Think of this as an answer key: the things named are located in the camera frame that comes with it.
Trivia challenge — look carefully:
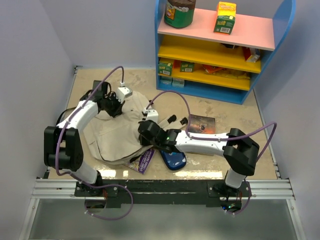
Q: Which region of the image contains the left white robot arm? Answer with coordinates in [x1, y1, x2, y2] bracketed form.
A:
[44, 80, 132, 196]

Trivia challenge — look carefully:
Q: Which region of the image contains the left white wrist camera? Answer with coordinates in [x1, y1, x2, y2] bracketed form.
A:
[115, 86, 133, 104]

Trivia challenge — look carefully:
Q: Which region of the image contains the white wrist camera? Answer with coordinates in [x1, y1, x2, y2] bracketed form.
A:
[142, 108, 159, 123]
[115, 86, 133, 104]

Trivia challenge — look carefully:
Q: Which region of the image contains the light blue box right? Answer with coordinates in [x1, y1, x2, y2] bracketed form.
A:
[172, 78, 185, 88]

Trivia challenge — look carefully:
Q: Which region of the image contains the green brown jar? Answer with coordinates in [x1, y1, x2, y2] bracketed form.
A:
[164, 0, 196, 29]

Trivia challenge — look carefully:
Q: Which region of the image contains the green box middle shelf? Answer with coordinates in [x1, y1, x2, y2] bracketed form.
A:
[179, 61, 195, 73]

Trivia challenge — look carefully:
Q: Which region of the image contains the blue colourful shelf unit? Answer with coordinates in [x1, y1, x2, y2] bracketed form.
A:
[154, 0, 296, 105]

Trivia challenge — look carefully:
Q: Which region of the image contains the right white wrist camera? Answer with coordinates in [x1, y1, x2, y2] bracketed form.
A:
[142, 108, 159, 123]

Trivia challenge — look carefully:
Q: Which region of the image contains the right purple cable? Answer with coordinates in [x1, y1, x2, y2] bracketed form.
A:
[144, 90, 278, 215]

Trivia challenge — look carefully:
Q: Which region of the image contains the green box shelf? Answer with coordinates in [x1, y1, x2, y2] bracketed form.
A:
[179, 61, 195, 73]
[157, 61, 173, 76]

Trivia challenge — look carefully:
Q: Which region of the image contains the orange snack packet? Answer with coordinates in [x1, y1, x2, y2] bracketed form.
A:
[202, 64, 225, 75]

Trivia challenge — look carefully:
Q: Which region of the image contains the light blue box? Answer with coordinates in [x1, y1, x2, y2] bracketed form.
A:
[160, 76, 173, 86]
[172, 78, 185, 88]

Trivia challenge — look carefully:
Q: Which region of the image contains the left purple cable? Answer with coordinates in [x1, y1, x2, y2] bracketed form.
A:
[54, 65, 134, 221]

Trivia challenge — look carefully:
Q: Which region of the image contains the purple 52-Storey Treehouse book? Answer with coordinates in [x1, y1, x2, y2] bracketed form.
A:
[123, 148, 155, 175]

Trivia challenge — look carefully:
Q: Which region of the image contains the green box left shelf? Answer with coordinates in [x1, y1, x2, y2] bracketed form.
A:
[157, 61, 173, 76]

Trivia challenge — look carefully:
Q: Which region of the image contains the red white box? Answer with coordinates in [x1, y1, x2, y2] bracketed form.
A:
[242, 46, 261, 63]

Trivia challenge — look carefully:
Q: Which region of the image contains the yellow green carton box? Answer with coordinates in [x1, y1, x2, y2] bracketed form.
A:
[213, 1, 237, 35]

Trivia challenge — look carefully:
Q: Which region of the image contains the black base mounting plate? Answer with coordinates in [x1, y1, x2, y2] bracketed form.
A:
[74, 179, 252, 209]

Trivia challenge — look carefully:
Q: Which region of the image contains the light blue box left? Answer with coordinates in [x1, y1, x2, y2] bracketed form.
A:
[160, 76, 173, 86]

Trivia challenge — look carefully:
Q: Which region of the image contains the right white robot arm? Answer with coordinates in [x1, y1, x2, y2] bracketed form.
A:
[137, 120, 260, 197]

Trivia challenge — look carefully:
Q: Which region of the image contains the blue shark pencil case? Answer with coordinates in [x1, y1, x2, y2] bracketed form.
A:
[160, 151, 187, 171]

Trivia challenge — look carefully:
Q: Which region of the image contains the beige canvas backpack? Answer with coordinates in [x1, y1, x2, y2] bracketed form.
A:
[55, 90, 189, 166]

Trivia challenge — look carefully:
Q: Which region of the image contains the aluminium rail frame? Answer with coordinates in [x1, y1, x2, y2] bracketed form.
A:
[20, 67, 306, 240]

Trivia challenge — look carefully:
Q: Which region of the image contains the purple cable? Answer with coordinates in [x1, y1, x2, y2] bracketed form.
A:
[144, 90, 278, 215]
[54, 65, 134, 221]

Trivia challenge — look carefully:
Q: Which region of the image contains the A Tale of Two Cities book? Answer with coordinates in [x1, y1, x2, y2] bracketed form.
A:
[186, 113, 216, 156]

